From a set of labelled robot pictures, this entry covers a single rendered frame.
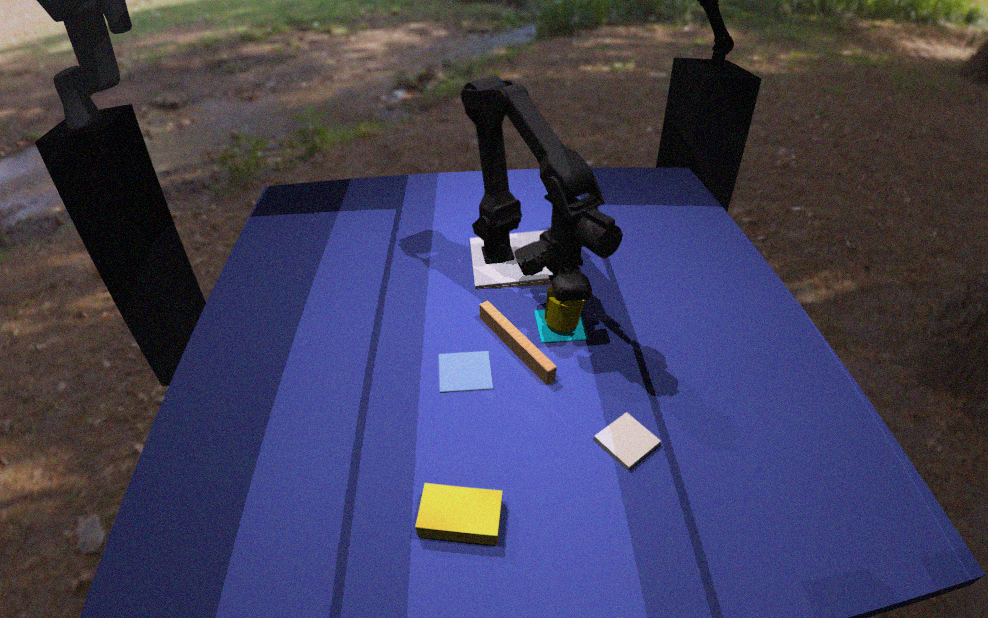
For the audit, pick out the brown wooden plank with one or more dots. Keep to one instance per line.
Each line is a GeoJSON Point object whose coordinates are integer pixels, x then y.
{"type": "Point", "coordinates": [540, 365]}

